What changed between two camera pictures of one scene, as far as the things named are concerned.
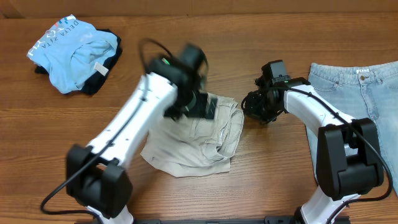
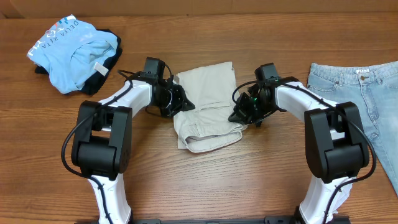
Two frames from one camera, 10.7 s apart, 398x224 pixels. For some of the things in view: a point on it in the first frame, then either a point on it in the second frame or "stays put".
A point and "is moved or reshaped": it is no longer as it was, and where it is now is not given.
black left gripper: (193, 107) -> (179, 98)
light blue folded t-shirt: (74, 53) stays put
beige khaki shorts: (193, 145) is moved or reshaped
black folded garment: (94, 86) stays put
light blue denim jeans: (362, 93) stays put
